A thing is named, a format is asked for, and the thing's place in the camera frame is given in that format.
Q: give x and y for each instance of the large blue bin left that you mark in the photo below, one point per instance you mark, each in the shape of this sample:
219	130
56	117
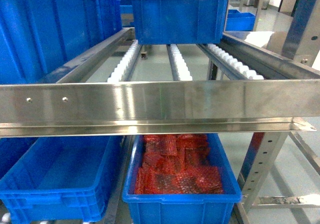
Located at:
39	36

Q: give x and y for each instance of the empty blue bin bottom shelf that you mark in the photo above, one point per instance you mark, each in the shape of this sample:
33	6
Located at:
62	178

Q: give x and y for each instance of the blue bin on rollers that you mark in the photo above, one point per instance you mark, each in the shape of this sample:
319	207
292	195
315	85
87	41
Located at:
179	21

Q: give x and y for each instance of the stainless steel shelf rack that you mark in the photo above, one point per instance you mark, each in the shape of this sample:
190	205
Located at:
259	83

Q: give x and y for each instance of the red bubble wrap bags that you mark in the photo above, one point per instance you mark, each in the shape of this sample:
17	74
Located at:
177	164

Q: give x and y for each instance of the blue bin with red bags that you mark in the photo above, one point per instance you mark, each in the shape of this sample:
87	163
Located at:
183	208

